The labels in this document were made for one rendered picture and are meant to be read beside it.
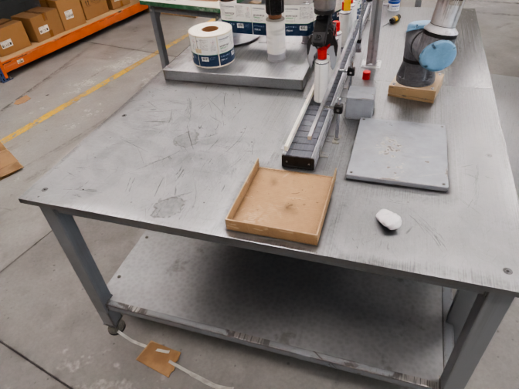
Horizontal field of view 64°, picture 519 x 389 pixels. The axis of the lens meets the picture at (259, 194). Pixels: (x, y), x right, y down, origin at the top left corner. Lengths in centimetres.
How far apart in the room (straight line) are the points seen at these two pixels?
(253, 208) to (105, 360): 109
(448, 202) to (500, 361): 91
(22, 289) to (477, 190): 212
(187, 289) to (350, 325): 69
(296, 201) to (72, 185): 75
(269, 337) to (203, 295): 34
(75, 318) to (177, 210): 109
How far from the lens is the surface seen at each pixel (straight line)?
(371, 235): 117
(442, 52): 164
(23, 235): 281
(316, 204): 124
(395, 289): 184
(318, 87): 162
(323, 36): 149
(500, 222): 130
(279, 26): 196
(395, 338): 171
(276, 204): 124
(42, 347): 221
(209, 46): 198
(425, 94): 180
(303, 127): 150
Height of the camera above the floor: 166
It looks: 40 degrees down
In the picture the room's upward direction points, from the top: 5 degrees counter-clockwise
